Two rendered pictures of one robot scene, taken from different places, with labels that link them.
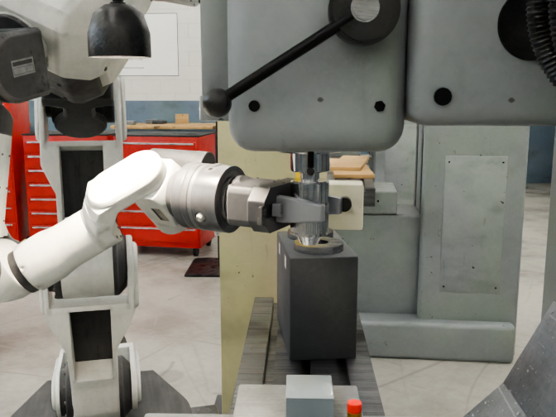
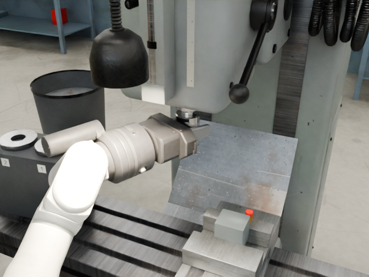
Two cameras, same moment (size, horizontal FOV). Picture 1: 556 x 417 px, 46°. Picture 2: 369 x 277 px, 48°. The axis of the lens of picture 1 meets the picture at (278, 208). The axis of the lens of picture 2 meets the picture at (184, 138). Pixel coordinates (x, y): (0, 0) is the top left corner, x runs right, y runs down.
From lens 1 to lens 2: 84 cm
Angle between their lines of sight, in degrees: 65
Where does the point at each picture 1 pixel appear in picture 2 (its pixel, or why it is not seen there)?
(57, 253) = (57, 270)
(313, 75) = (244, 55)
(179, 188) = (127, 158)
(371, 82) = not seen: hidden behind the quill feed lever
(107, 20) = (139, 51)
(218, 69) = (171, 63)
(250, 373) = (74, 251)
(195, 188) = (138, 152)
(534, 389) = (208, 160)
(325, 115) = not seen: hidden behind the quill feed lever
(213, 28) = (168, 33)
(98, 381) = not seen: outside the picture
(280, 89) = (236, 70)
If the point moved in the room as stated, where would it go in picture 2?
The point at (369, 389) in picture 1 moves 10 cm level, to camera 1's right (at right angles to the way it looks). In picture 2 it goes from (136, 209) to (153, 188)
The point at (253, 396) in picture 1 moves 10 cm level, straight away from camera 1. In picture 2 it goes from (202, 247) to (156, 234)
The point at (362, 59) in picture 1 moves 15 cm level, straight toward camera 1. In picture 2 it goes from (253, 37) to (344, 50)
